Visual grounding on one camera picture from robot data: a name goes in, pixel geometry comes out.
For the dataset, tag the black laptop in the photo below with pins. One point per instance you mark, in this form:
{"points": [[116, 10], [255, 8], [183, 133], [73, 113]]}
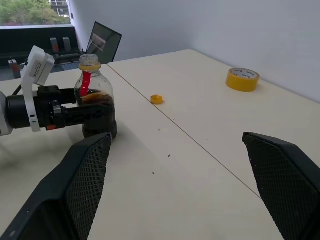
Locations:
{"points": [[103, 42]]}

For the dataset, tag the yellow tape roll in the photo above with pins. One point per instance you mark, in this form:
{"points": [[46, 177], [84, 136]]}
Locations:
{"points": [[242, 82]]}

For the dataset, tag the window with trees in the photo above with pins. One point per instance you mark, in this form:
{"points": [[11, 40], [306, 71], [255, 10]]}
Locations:
{"points": [[27, 11]]}

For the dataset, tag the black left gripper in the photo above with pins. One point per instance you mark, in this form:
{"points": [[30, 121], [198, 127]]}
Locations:
{"points": [[47, 107]]}

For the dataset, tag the dark liquid plastic bottle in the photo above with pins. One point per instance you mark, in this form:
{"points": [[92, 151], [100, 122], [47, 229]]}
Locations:
{"points": [[102, 98]]}

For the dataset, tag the black low counter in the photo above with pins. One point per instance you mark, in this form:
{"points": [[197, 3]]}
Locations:
{"points": [[25, 40]]}

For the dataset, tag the yellow bottle cap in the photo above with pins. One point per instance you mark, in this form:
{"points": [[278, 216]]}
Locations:
{"points": [[156, 99]]}

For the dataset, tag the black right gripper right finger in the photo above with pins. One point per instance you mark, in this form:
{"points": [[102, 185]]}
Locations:
{"points": [[290, 187]]}

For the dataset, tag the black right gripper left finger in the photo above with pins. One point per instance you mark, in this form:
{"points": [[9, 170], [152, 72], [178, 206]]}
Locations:
{"points": [[57, 197]]}

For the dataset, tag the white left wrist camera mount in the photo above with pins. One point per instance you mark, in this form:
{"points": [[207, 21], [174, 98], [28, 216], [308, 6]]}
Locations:
{"points": [[37, 65]]}

